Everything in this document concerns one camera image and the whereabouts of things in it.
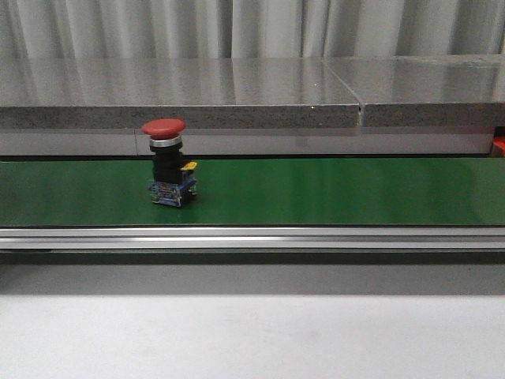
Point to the grey stone counter slab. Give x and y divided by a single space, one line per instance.
442 105

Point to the aluminium conveyor side rail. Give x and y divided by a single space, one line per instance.
253 238

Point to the grey pleated curtain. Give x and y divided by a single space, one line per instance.
249 29

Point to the green conveyor belt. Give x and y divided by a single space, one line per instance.
334 191

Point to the red button with yellow tab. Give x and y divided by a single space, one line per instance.
173 181

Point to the red object at right edge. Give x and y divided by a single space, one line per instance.
498 147

